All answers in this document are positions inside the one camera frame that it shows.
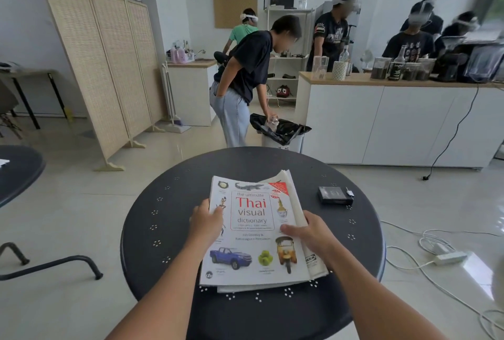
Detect dark framed window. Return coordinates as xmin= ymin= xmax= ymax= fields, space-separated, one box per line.
xmin=472 ymin=0 xmax=504 ymax=37

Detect cream cabinet-sketch paper booklet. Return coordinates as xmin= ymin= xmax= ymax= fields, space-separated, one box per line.
xmin=271 ymin=169 xmax=330 ymax=281

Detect white power strip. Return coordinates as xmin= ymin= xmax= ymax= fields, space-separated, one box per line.
xmin=434 ymin=251 xmax=468 ymax=267

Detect person's left hand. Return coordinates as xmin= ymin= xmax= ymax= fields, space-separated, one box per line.
xmin=185 ymin=198 xmax=224 ymax=250

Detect clear glass bottle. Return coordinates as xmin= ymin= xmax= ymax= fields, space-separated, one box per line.
xmin=338 ymin=45 xmax=351 ymax=77

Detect white metal shelf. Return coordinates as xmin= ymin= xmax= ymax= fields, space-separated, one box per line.
xmin=264 ymin=7 xmax=316 ymax=102

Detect black tubular chair base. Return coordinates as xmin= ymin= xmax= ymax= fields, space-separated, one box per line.
xmin=0 ymin=242 xmax=104 ymax=281

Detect white floor cable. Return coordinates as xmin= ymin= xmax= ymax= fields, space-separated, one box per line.
xmin=380 ymin=219 xmax=504 ymax=340

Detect person's right forearm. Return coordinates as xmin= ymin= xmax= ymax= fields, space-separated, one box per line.
xmin=321 ymin=249 xmax=448 ymax=340

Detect cork board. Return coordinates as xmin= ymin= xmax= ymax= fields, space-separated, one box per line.
xmin=213 ymin=0 xmax=259 ymax=29

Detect clear water container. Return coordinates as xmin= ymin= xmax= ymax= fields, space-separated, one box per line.
xmin=463 ymin=42 xmax=504 ymax=84

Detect white illustrated book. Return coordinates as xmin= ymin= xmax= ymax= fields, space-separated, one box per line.
xmin=198 ymin=175 xmax=312 ymax=288

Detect black power cable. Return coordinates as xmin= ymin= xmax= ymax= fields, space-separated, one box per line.
xmin=421 ymin=83 xmax=481 ymax=182

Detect small black device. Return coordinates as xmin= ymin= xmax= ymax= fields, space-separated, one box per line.
xmin=318 ymin=185 xmax=355 ymax=207

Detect rattan folding screen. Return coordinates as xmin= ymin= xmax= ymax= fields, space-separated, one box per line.
xmin=37 ymin=0 xmax=168 ymax=173

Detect small white sink cabinet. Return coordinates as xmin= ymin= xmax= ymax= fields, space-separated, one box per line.
xmin=167 ymin=59 xmax=219 ymax=128

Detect long white counter cabinet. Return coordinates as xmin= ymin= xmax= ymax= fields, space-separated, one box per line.
xmin=294 ymin=72 xmax=504 ymax=171

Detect person's right hand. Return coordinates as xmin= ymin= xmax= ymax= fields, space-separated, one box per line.
xmin=279 ymin=210 xmax=341 ymax=265

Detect black coffee grinder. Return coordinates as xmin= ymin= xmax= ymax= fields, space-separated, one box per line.
xmin=433 ymin=36 xmax=471 ymax=83

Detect person's left forearm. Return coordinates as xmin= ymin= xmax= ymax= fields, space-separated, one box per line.
xmin=106 ymin=237 xmax=215 ymax=340

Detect round black metal table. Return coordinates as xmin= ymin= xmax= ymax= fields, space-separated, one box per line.
xmin=120 ymin=146 xmax=386 ymax=340

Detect wooden table black legs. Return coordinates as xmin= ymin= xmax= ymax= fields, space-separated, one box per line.
xmin=0 ymin=69 xmax=70 ymax=131

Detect white bin black bag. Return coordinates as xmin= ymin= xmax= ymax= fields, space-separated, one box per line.
xmin=250 ymin=112 xmax=312 ymax=154

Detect clear plastic pitcher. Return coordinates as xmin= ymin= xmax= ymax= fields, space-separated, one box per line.
xmin=311 ymin=55 xmax=330 ymax=81

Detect dark green label bottle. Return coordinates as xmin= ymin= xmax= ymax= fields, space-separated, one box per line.
xmin=387 ymin=44 xmax=406 ymax=81

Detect round black side table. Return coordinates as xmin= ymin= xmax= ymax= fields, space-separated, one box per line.
xmin=0 ymin=145 xmax=46 ymax=209

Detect white broom and dustpan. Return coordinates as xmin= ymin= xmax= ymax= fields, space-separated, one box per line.
xmin=159 ymin=62 xmax=192 ymax=134

